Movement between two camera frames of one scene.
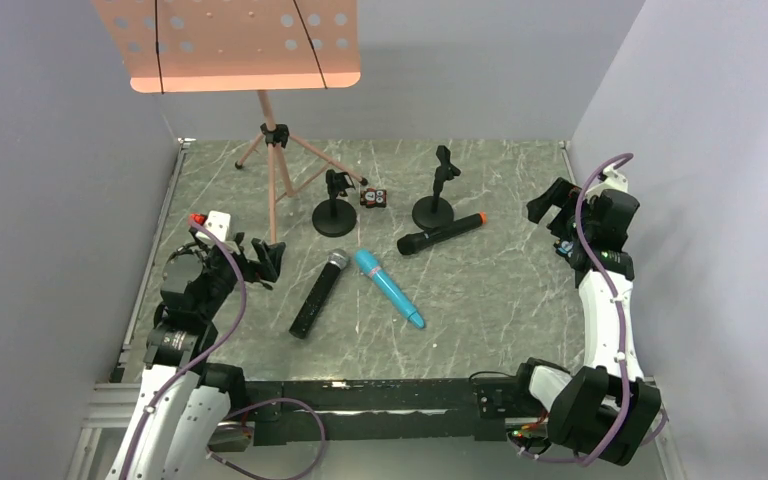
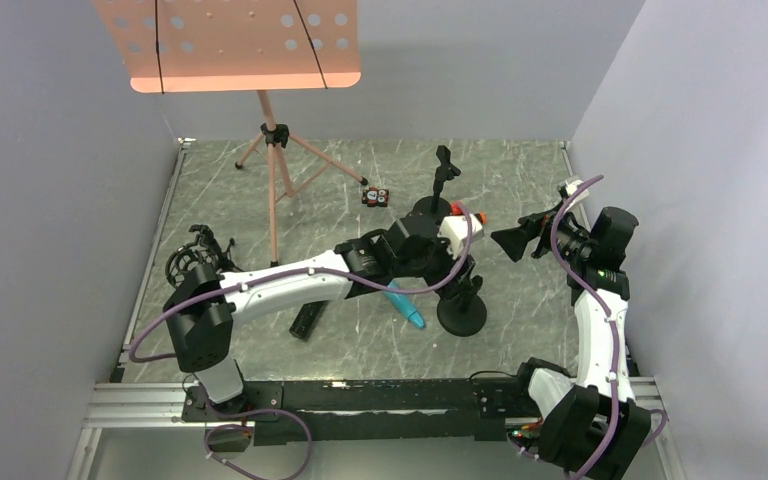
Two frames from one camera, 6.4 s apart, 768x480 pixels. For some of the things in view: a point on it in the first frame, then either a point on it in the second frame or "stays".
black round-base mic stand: x=335 y=217 -> x=465 y=313
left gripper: x=251 y=261 -> x=442 y=258
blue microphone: x=369 y=263 stays
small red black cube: x=373 y=198 stays
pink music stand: x=244 y=47 stays
